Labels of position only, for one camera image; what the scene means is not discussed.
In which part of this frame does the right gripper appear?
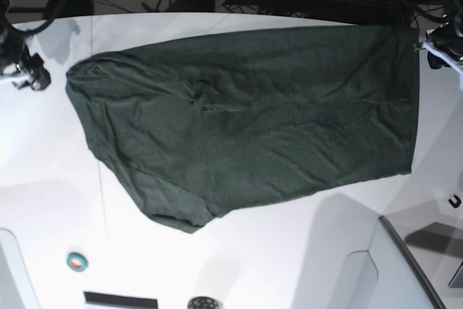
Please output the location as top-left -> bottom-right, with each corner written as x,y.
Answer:
1,39 -> 51,90

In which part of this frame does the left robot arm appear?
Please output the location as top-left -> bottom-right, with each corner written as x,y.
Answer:
400,0 -> 462,75

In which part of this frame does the black U-shaped hook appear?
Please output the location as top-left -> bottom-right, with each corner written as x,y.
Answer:
448,195 -> 462,208

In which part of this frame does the black perforated round object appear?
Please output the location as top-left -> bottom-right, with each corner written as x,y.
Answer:
187,297 -> 220,309

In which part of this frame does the green tape roll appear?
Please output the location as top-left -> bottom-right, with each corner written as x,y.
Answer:
66,253 -> 88,273

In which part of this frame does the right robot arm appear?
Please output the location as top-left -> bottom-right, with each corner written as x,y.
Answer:
1,0 -> 66,91

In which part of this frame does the dark green t-shirt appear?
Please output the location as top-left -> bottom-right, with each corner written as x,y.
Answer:
66,25 -> 420,233

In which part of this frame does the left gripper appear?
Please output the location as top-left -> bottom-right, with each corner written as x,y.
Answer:
427,25 -> 462,69

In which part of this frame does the grey metal tray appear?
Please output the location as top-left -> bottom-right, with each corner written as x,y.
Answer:
382,215 -> 462,308

